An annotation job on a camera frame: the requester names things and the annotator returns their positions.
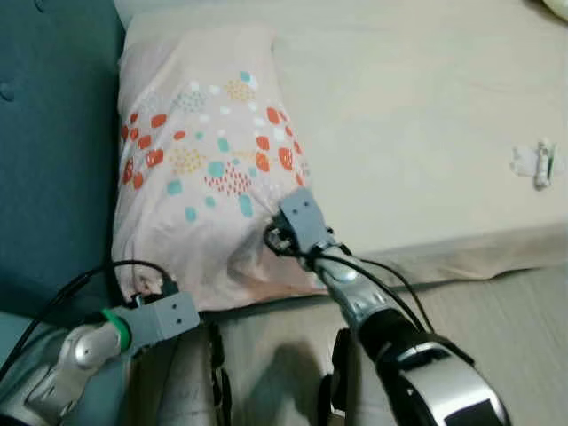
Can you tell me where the pink dotted pillow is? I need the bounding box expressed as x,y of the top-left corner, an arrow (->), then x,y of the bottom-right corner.
111,25 -> 325,313

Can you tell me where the grey left robot leg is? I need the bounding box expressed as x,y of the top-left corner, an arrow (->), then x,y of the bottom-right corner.
133,319 -> 232,426

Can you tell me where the grey robot leg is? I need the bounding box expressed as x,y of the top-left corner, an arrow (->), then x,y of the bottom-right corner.
133,319 -> 232,426
319,327 -> 396,426

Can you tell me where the grey right robot leg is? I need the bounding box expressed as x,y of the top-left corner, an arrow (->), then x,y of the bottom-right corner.
319,327 -> 396,426

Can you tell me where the beige mattress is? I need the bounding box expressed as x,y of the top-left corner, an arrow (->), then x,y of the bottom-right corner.
114,0 -> 568,289

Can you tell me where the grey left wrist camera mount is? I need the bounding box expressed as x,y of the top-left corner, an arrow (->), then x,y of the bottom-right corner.
129,291 -> 201,349

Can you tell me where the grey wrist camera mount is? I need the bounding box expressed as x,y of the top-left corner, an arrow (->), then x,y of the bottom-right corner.
280,187 -> 334,254
129,291 -> 201,349

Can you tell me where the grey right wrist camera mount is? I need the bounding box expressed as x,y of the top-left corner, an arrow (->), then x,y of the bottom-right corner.
280,187 -> 334,254

